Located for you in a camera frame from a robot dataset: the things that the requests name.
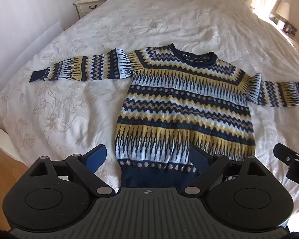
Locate cream nightstand with clutter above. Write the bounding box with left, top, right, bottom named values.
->
left=271, top=17, right=299, bottom=53

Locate white bed base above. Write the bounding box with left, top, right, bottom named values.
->
left=0, top=119, right=28, bottom=165

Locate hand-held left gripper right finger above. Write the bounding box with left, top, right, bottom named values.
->
left=181, top=145, right=267, bottom=198

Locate navy yellow patterned knit sweater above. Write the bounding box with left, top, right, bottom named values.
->
left=30, top=43, right=299, bottom=188

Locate white floral bedspread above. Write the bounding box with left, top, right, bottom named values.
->
left=0, top=0, right=299, bottom=188

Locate table lamp with beige shade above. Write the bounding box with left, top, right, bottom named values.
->
left=270, top=0, right=291, bottom=27

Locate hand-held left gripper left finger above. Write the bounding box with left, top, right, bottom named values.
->
left=29, top=144, right=116, bottom=198

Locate cream nightstand with drawer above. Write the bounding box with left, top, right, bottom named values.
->
left=73, top=0, right=119, bottom=19

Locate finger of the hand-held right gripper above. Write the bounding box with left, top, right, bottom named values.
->
left=273, top=143, right=299, bottom=166

